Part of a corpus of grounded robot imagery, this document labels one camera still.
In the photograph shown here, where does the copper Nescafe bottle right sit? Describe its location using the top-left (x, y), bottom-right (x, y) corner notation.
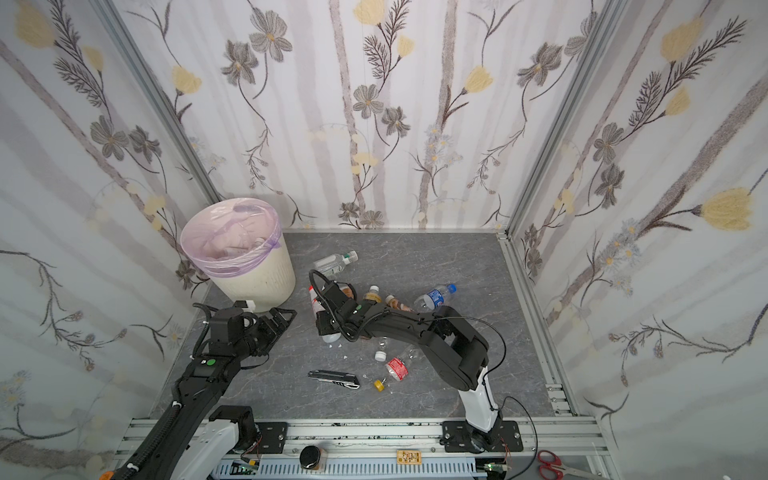
top-left (385, 295), bottom-right (413, 312)

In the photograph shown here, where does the blue-label water bottle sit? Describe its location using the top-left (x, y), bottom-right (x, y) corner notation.
top-left (414, 284), bottom-right (457, 312)

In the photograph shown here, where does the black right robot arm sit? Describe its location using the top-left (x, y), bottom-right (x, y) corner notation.
top-left (309, 281), bottom-right (523, 454)

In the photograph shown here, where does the white red-capped bottle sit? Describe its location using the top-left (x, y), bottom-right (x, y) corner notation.
top-left (308, 286), bottom-right (341, 343)

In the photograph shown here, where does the yellow tag label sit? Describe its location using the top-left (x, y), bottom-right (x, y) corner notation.
top-left (396, 450), bottom-right (423, 465)

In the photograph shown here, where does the aluminium mounting rail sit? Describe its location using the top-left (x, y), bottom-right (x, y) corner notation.
top-left (116, 417), bottom-right (621, 479)

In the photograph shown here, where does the yellow red tea bottle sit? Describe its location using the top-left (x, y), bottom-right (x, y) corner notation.
top-left (364, 285), bottom-right (382, 303)

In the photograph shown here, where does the cream ribbed trash bin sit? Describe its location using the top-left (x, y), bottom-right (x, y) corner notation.
top-left (211, 239), bottom-right (296, 313)

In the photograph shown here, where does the black utility knife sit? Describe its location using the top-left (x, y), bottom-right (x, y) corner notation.
top-left (307, 370), bottom-right (361, 390)

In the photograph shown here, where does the black round knob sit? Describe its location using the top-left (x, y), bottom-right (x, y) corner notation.
top-left (299, 445), bottom-right (325, 470)

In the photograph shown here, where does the crushed red can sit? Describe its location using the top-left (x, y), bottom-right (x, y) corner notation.
top-left (386, 358), bottom-right (409, 381)

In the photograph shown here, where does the purple plastic bin liner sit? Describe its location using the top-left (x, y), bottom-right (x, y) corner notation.
top-left (179, 198), bottom-right (282, 278)

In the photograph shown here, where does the clear green-band square bottle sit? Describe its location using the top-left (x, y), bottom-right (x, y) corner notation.
top-left (313, 250), bottom-right (358, 278)

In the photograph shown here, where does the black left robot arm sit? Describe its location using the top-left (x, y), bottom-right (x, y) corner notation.
top-left (111, 301), bottom-right (297, 479)

